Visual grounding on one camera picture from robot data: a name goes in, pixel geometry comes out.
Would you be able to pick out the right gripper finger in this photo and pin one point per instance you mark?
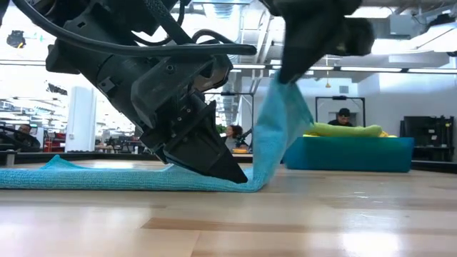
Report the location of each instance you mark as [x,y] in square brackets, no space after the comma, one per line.
[307,46]
[357,35]

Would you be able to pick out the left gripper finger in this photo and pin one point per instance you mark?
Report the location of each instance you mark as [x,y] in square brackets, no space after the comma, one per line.
[203,150]

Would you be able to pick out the green microfiber towel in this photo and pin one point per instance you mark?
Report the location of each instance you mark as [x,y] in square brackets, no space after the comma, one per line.
[346,130]

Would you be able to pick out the blue microfiber towel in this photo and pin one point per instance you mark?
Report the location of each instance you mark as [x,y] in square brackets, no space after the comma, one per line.
[107,178]

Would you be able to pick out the yellow microfiber towel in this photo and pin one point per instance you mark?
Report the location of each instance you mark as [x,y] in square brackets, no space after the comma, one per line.
[389,135]

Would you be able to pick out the teal plastic bin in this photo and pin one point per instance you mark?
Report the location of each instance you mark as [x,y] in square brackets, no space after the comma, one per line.
[348,155]

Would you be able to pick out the green potted plant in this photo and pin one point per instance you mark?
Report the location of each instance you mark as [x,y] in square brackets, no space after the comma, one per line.
[220,128]

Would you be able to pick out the person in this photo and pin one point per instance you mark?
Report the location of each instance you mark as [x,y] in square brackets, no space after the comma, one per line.
[343,114]
[25,139]
[232,137]

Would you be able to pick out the brown background table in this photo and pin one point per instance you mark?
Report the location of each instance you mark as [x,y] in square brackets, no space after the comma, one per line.
[242,155]

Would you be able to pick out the yellow hanging pendant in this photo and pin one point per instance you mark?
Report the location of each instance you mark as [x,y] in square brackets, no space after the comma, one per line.
[327,84]

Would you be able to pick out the long ceiling light bar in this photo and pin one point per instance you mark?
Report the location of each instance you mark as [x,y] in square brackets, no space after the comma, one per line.
[392,69]

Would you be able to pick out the black shelf unit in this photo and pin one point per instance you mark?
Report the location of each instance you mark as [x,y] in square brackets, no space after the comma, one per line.
[426,137]

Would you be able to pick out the dark side desk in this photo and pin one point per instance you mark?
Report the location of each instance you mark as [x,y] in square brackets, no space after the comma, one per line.
[53,157]

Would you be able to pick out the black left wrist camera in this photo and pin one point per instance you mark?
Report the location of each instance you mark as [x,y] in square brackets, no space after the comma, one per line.
[218,73]

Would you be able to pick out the black ceiling camera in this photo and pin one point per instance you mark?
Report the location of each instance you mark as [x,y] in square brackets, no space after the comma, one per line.
[16,38]

